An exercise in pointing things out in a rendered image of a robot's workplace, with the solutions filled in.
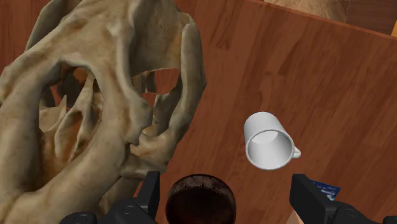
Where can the beige animal skull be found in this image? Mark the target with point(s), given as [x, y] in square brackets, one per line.
[93, 102]

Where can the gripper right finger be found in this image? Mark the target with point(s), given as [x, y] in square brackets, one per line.
[313, 201]

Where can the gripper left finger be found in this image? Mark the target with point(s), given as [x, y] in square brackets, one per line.
[145, 201]

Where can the dark brown bowl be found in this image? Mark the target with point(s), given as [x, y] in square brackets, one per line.
[200, 201]

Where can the blue card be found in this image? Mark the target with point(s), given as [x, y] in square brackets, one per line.
[327, 190]

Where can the white mug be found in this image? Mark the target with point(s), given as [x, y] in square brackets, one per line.
[269, 141]

